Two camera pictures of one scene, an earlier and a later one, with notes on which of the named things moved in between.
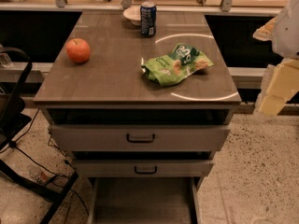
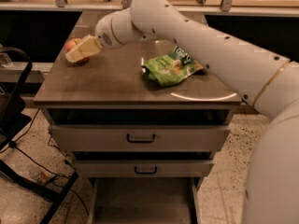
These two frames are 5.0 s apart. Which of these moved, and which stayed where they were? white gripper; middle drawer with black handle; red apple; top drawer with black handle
Moved: white gripper
Stayed: middle drawer with black handle; red apple; top drawer with black handle
